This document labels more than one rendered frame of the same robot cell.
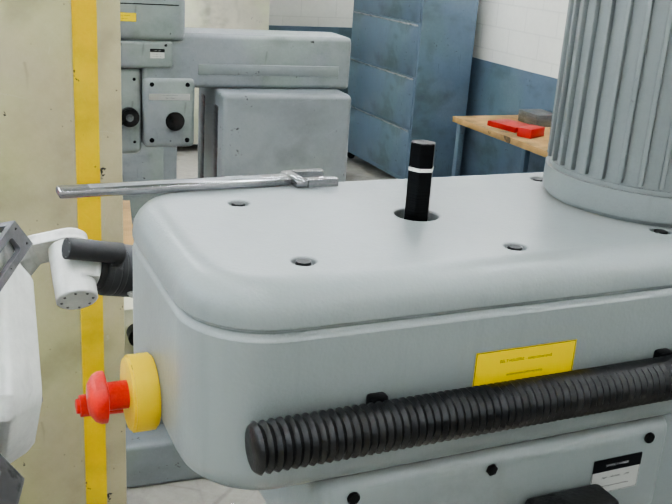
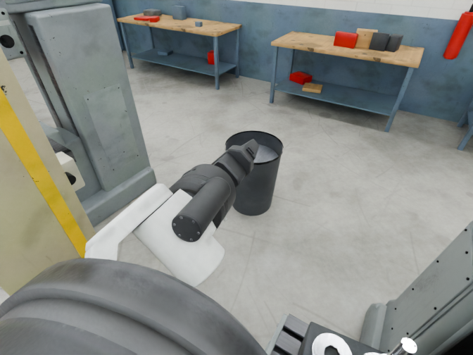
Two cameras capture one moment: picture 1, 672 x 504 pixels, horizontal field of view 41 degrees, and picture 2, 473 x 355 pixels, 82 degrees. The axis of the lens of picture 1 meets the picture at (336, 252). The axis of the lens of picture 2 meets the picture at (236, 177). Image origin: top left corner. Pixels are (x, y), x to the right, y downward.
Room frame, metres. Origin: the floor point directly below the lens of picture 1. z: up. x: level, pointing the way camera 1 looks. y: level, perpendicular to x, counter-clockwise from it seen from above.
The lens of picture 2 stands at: (1.12, 0.48, 1.85)
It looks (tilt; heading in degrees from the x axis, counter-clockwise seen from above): 40 degrees down; 326
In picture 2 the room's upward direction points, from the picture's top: straight up
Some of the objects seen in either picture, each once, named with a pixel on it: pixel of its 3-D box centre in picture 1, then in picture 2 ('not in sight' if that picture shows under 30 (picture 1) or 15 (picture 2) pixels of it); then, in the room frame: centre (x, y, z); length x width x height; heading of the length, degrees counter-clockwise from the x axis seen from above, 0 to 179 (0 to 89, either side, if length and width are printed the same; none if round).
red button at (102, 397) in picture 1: (109, 396); not in sight; (0.61, 0.17, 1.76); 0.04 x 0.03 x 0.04; 25
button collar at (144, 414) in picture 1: (140, 392); not in sight; (0.62, 0.14, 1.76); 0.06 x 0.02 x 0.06; 25
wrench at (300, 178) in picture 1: (202, 183); not in sight; (0.75, 0.12, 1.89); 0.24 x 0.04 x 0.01; 117
